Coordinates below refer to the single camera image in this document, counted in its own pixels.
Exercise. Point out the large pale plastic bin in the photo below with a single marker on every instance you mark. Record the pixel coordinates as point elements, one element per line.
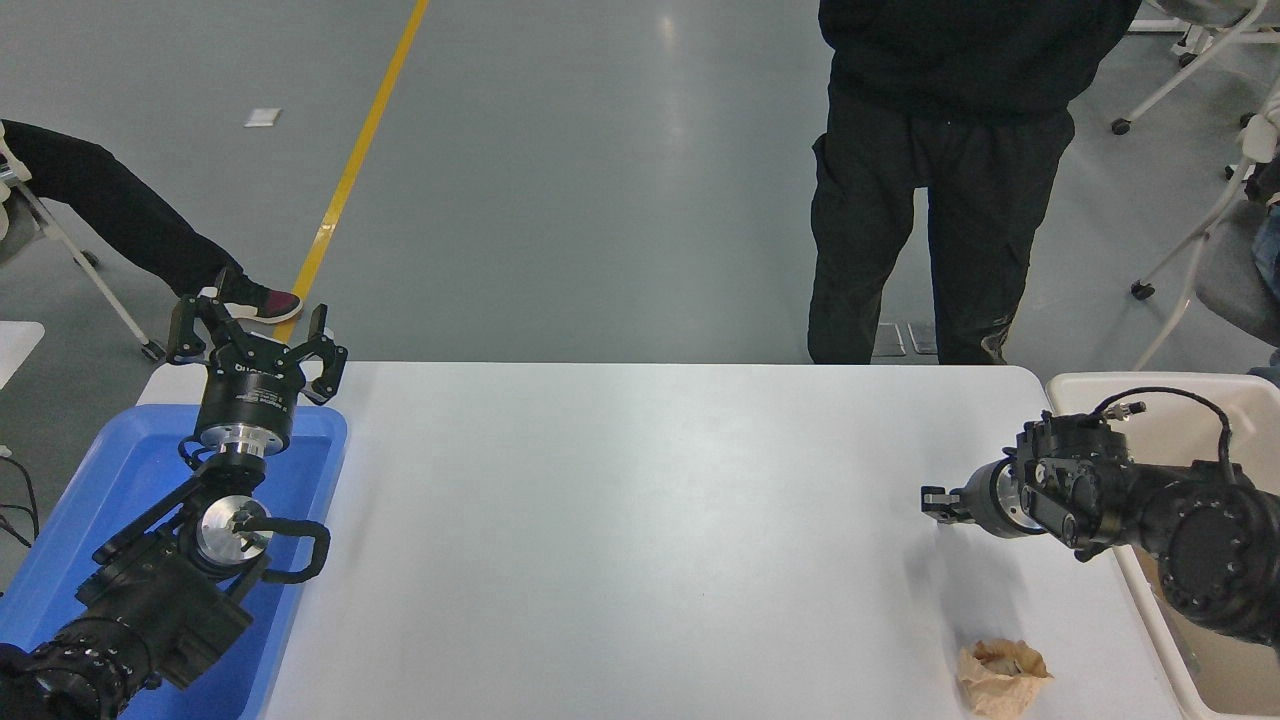
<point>1235,690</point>

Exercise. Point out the white-legged chair with grey seat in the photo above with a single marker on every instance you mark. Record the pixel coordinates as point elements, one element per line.
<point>12,225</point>

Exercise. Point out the seated person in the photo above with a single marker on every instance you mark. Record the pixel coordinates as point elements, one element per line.
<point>120,215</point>

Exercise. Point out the person in blue trousers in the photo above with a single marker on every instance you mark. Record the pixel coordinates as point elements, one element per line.
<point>1270,250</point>

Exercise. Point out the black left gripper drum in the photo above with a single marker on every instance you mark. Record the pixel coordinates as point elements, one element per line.
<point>250,395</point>

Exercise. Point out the white chair with castors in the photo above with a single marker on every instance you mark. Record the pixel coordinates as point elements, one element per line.
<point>1205,65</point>

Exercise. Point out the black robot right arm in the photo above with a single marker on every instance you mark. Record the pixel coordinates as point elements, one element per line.
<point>1200,540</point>

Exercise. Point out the white chair with grey seat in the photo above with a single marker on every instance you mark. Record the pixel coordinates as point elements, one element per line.
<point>1230,270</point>

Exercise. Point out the blue plastic tray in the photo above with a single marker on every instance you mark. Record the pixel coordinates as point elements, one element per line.
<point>120,470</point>

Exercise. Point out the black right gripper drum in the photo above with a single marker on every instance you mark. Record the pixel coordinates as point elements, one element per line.
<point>978,500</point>

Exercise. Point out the tan paper ball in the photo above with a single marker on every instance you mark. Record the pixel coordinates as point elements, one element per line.
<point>1002,680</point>

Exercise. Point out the small white side table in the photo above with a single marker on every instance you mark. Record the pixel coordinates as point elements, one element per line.
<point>15,350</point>

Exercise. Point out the standing person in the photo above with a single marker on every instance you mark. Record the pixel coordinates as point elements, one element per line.
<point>960,70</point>

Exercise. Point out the metal floor plate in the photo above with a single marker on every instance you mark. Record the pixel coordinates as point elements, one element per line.
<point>921,338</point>
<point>888,340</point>

